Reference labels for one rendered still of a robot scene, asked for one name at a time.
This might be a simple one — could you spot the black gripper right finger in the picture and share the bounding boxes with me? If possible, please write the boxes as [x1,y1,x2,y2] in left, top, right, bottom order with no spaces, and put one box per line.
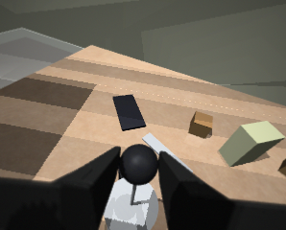
[158,150,286,230]

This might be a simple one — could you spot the white flat bar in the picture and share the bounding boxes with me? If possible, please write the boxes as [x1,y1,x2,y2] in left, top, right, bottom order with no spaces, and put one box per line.
[142,133,193,172]

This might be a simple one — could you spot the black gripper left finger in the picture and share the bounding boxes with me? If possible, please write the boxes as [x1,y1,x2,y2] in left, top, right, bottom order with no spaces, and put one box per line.
[0,146,121,230]

